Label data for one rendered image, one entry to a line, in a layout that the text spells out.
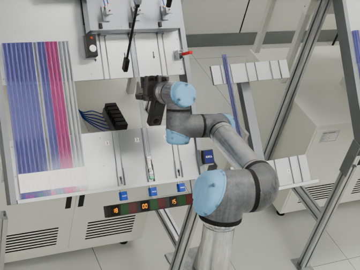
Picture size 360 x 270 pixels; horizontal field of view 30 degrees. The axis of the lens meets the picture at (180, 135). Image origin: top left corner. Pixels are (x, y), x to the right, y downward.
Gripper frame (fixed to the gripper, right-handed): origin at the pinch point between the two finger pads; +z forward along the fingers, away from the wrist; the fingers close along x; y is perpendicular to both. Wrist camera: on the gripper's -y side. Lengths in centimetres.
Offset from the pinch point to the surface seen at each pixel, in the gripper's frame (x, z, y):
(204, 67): -122, 176, 2
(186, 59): -19.7, 2.5, 11.9
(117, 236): -8, 53, -65
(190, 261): -41, 46, -80
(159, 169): -3.6, -4.9, -25.8
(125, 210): 10.7, -6.8, -38.1
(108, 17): 10.3, 0.3, 27.3
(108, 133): 13.3, -1.7, -11.8
